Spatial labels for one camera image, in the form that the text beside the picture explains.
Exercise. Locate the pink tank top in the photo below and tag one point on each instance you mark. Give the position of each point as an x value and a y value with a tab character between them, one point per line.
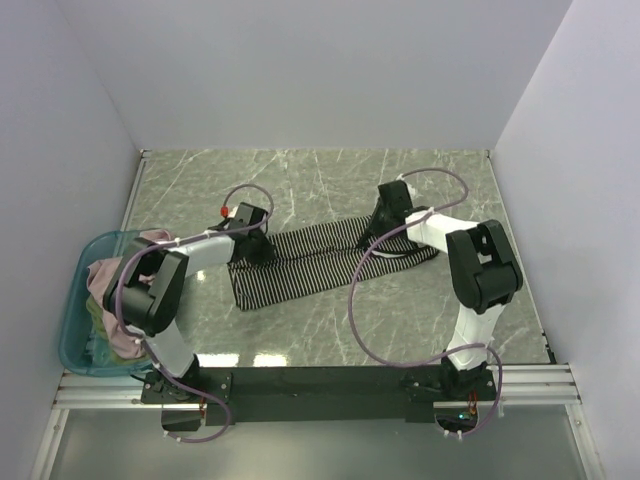
100	274

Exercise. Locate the teal plastic laundry basket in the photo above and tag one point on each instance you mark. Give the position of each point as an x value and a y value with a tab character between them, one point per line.
82	350

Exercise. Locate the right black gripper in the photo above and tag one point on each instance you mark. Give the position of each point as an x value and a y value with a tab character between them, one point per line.
374	226

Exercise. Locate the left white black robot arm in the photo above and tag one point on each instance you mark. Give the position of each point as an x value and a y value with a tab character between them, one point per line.
146	288

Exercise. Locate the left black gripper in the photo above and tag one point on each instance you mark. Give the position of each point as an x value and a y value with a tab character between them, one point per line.
267	253

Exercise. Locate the black white striped tank top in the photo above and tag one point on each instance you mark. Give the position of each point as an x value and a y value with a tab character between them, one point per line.
305	261

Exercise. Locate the green tank top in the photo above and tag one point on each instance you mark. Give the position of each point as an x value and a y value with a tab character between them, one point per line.
96	313

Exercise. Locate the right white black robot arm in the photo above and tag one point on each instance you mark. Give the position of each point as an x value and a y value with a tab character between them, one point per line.
485	275

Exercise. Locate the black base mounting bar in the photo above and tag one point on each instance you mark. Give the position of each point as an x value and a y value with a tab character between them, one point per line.
275	394

